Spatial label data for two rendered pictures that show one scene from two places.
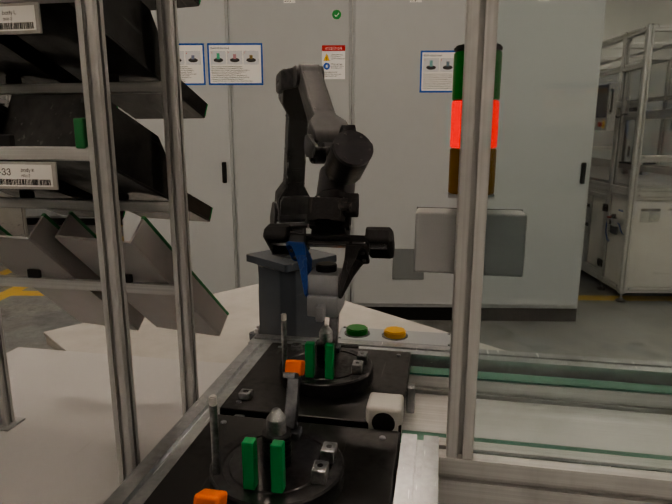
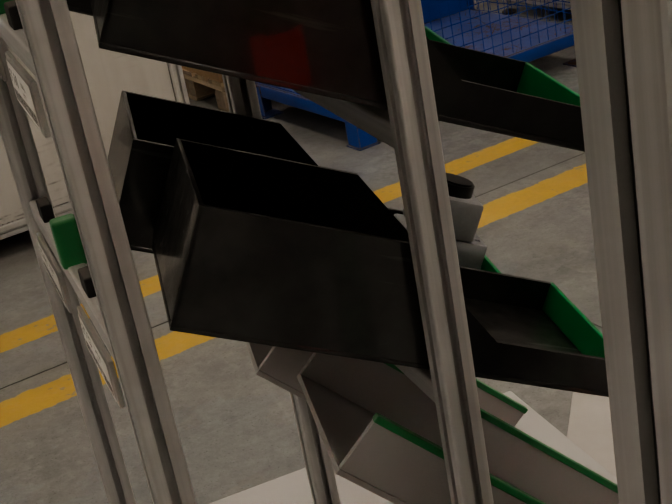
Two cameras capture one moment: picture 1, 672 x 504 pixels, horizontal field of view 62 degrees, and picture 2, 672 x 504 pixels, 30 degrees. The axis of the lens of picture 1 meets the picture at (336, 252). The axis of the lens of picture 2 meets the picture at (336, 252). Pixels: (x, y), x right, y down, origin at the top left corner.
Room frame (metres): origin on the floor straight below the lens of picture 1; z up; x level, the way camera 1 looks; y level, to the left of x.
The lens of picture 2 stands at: (0.43, -0.30, 1.60)
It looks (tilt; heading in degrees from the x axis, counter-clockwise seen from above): 23 degrees down; 61
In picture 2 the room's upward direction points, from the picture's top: 11 degrees counter-clockwise
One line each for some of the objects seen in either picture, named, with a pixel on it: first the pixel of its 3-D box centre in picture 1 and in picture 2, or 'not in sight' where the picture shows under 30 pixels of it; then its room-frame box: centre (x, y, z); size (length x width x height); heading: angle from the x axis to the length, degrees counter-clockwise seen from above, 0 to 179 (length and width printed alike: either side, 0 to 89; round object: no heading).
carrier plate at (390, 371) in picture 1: (326, 382); not in sight; (0.78, 0.01, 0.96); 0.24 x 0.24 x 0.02; 79
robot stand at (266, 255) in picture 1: (292, 297); not in sight; (1.21, 0.10, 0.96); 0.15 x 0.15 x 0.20; 43
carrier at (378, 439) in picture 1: (276, 443); not in sight; (0.52, 0.06, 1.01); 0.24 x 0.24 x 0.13; 79
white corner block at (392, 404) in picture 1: (385, 414); not in sight; (0.66, -0.06, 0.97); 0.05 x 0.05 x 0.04; 79
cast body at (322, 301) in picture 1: (325, 289); not in sight; (0.77, 0.02, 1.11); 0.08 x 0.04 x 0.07; 170
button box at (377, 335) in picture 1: (394, 350); not in sight; (0.97, -0.11, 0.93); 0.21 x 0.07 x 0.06; 79
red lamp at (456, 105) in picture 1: (474, 124); not in sight; (0.63, -0.15, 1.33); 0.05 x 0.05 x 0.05
